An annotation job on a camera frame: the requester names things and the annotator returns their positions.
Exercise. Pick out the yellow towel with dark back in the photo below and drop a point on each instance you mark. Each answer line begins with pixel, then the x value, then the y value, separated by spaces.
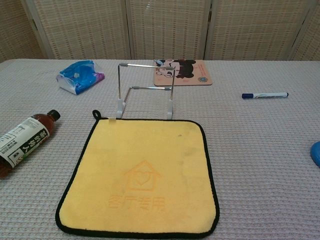
pixel 140 150

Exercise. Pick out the cartoon girl mouse pad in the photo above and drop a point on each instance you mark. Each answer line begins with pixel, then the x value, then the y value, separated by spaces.
pixel 192 75

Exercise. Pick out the woven folding screen panel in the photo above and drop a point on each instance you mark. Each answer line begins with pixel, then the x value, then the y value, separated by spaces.
pixel 255 30
pixel 312 42
pixel 12 30
pixel 82 30
pixel 167 30

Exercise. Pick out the blue tissue pack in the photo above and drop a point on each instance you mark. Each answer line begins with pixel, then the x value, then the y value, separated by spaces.
pixel 77 77

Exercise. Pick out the pale woven tablecloth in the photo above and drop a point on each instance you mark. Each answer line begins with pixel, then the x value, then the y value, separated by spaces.
pixel 250 162

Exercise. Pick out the blue whiteboard marker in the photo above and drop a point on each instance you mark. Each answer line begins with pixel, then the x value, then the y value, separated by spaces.
pixel 265 95

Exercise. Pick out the brown tea bottle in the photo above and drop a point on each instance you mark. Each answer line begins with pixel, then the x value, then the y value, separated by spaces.
pixel 27 140

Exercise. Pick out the blue round disc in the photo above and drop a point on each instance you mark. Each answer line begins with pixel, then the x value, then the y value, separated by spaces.
pixel 316 153

